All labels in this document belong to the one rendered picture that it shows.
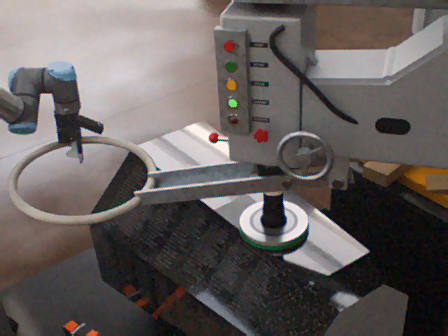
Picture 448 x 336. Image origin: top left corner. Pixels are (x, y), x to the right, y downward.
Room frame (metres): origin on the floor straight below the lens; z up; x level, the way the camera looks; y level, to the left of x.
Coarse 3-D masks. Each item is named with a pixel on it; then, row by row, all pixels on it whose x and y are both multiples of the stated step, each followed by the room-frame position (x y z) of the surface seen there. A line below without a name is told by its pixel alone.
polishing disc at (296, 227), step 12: (288, 204) 1.53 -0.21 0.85; (240, 216) 1.49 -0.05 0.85; (252, 216) 1.49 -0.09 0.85; (288, 216) 1.47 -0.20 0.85; (300, 216) 1.47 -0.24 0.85; (240, 228) 1.44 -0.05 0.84; (252, 228) 1.43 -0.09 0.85; (264, 228) 1.42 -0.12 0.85; (288, 228) 1.41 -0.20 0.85; (300, 228) 1.41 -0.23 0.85; (252, 240) 1.38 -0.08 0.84; (264, 240) 1.37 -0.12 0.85; (276, 240) 1.36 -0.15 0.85; (288, 240) 1.36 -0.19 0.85
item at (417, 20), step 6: (414, 12) 1.92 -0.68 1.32; (420, 12) 1.86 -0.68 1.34; (432, 12) 1.80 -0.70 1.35; (438, 12) 1.79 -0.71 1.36; (444, 12) 1.77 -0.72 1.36; (414, 18) 1.91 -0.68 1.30; (420, 18) 1.86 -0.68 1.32; (432, 18) 1.80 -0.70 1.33; (438, 18) 1.78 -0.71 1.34; (414, 24) 1.90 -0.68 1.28; (420, 24) 1.85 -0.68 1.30; (414, 30) 1.89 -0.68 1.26; (420, 30) 1.85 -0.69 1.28
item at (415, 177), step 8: (360, 160) 1.91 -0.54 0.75; (416, 168) 1.78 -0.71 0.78; (424, 168) 1.78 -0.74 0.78; (432, 168) 1.77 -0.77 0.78; (400, 176) 1.75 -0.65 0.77; (408, 176) 1.74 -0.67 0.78; (416, 176) 1.73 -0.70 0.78; (424, 176) 1.73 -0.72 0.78; (408, 184) 1.72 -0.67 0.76; (416, 184) 1.69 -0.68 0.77; (424, 184) 1.68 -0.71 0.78; (424, 192) 1.66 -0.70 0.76; (440, 200) 1.61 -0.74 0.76
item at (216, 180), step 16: (320, 160) 1.46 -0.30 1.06; (352, 160) 1.43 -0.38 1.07; (160, 176) 1.64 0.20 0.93; (176, 176) 1.62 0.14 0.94; (192, 176) 1.60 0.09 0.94; (208, 176) 1.58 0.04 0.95; (224, 176) 1.56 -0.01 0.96; (240, 176) 1.53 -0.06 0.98; (272, 176) 1.40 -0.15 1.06; (288, 176) 1.38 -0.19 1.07; (352, 176) 1.33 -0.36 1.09; (144, 192) 1.53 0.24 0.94; (160, 192) 1.52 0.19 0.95; (176, 192) 1.50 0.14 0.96; (192, 192) 1.48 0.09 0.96; (208, 192) 1.46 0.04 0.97; (224, 192) 1.45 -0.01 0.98; (240, 192) 1.43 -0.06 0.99; (256, 192) 1.41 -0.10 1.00
